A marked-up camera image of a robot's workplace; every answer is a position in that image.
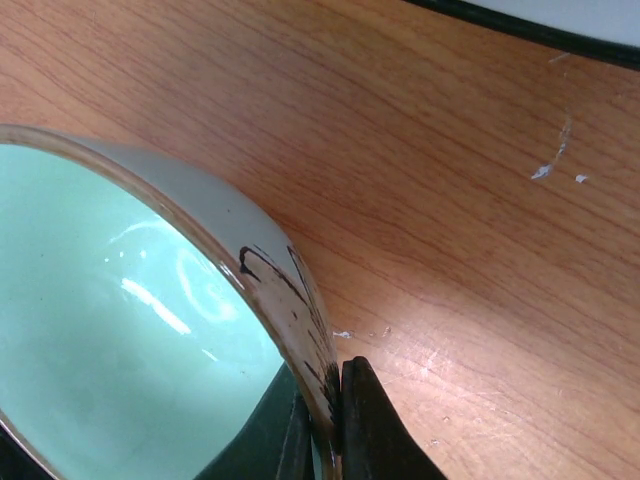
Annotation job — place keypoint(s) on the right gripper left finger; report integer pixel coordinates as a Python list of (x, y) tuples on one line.
[(274, 443)]

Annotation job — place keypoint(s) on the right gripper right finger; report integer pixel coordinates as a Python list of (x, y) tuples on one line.
[(375, 442)]

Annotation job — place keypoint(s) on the mint green bowl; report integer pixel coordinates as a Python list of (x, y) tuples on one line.
[(146, 307)]

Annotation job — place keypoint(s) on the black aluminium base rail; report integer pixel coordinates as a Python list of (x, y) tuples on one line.
[(606, 31)]

